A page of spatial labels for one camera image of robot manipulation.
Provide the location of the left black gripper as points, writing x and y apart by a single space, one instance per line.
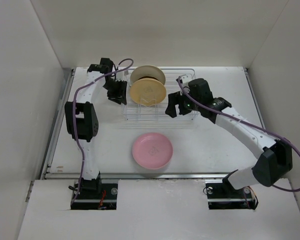
119 96

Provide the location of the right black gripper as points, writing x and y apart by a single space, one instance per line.
174 99

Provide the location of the pink plastic plate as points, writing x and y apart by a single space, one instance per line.
152 150

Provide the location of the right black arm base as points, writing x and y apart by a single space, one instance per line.
220 197

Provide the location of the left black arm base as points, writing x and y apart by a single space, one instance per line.
94 195

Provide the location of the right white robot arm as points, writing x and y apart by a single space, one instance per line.
273 156

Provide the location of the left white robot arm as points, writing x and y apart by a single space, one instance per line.
80 114

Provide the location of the beige plastic plate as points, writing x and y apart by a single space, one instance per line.
147 70

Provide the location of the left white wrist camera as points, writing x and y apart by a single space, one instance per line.
122 76

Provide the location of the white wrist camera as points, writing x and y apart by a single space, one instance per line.
122 76
183 82

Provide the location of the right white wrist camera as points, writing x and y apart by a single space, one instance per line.
183 82

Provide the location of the white wire dish rack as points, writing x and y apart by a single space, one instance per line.
156 113

